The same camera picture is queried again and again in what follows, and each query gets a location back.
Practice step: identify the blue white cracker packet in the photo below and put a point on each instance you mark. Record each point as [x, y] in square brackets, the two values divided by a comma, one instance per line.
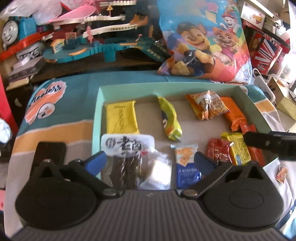
[187, 172]

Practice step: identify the mint green cardboard box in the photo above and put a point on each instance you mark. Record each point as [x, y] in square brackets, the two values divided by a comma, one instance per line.
[149, 116]

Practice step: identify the clear plastic snack pouch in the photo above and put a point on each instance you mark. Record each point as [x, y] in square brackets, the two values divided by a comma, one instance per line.
[155, 171]

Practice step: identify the orange snack bar packet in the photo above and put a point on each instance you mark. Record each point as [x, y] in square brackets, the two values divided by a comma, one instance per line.
[235, 115]

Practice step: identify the yellow Winsun snack bar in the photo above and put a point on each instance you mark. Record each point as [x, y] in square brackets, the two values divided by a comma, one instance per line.
[121, 118]

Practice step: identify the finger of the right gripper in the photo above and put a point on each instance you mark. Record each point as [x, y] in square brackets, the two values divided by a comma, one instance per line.
[280, 143]

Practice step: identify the teal toy race track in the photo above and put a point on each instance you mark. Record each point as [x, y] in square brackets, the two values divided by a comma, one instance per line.
[106, 27]

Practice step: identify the Thomas train toy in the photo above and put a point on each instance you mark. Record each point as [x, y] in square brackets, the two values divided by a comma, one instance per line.
[17, 28]

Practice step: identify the white HKS box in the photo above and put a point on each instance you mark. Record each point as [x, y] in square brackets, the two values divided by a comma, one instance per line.
[33, 51]

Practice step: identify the white label braised meat pack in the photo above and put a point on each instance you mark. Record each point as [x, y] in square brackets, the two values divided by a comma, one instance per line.
[124, 159]

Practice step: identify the black smartphone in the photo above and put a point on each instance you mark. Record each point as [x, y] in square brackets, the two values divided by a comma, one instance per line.
[54, 151]

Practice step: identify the Union Jack red box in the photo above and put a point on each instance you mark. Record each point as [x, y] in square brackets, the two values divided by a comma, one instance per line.
[265, 51]

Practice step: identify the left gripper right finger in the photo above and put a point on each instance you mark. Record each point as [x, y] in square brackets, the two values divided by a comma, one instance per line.
[212, 172]

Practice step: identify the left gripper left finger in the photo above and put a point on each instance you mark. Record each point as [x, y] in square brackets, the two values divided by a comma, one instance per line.
[87, 170]

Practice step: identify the red crinkled snack packet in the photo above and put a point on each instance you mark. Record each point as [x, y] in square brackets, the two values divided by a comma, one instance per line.
[218, 150]

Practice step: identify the Paw Patrol snack bag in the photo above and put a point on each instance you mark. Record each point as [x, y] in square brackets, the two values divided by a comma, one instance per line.
[206, 41]

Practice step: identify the orange noodle snack packet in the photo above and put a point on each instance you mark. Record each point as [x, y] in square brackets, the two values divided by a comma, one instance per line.
[207, 105]

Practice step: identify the yellow green cartoon snack packet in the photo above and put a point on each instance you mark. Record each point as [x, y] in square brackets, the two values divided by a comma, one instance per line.
[171, 125]

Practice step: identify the long red snack packet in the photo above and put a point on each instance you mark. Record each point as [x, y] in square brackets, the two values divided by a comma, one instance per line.
[255, 153]

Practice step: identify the yellow square snack packet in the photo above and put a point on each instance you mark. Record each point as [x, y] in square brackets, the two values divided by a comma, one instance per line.
[238, 149]

